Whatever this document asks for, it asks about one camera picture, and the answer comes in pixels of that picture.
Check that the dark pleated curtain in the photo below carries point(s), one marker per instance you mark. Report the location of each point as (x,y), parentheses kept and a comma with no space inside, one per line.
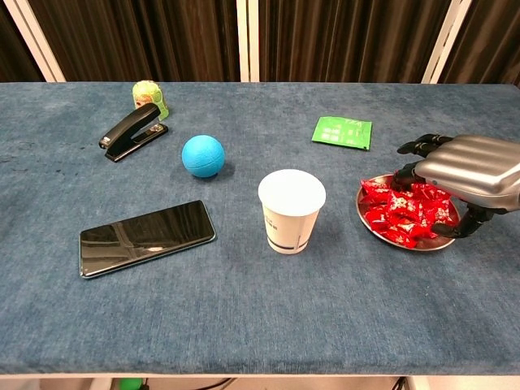
(12,48)
(142,40)
(345,40)
(495,40)

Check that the blue table cloth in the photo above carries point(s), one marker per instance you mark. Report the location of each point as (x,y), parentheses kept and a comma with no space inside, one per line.
(243,304)

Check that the white frame post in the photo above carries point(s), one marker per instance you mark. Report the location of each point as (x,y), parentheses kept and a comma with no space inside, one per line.
(446,40)
(242,40)
(35,40)

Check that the round metal plate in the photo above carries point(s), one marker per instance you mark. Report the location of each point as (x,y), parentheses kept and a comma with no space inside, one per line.
(430,243)

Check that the white paper cup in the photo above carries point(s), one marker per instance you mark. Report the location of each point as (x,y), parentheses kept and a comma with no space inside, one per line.
(290,227)

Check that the black smartphone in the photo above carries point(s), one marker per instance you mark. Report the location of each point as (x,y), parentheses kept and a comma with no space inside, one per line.
(146,237)

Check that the black stapler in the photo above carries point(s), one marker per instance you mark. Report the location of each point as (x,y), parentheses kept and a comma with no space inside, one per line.
(130,124)

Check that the green wrapped snack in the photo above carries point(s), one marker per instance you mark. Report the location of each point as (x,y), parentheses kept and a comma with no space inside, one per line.
(149,93)

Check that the blue ball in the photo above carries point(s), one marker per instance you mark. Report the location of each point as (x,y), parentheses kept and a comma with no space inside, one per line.
(203,156)

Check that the green sachet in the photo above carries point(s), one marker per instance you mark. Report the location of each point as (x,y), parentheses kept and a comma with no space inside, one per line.
(341,132)

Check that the red wrapped candy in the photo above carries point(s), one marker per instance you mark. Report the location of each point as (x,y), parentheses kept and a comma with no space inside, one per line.
(404,205)
(430,193)
(443,213)
(373,191)
(402,236)
(380,219)

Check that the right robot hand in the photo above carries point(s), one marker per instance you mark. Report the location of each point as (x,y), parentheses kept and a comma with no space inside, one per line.
(475,170)

